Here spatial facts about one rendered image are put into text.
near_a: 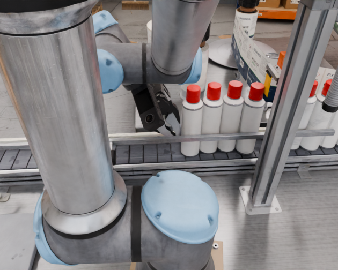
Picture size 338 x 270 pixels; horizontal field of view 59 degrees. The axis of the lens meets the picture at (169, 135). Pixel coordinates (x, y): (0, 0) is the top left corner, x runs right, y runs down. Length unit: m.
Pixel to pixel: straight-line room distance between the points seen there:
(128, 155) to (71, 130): 0.54
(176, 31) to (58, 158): 0.19
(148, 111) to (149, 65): 0.15
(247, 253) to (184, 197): 0.32
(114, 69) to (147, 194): 0.23
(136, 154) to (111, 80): 0.33
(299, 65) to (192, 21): 0.27
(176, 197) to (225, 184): 0.40
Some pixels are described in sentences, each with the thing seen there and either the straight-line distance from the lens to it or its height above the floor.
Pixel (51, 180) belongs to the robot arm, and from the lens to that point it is 0.36.
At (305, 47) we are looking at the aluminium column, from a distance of 0.55.
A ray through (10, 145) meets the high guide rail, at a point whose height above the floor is 0.96.
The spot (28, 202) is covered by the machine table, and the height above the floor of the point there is 0.83.
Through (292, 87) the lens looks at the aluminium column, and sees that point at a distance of 0.58.
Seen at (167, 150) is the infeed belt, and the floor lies 0.88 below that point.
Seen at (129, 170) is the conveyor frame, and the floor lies 0.87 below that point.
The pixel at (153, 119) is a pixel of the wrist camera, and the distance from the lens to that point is 0.66.
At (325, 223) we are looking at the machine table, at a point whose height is 0.83.
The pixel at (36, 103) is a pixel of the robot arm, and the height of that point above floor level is 1.31.
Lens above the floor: 1.45
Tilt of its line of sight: 40 degrees down
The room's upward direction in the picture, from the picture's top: straight up
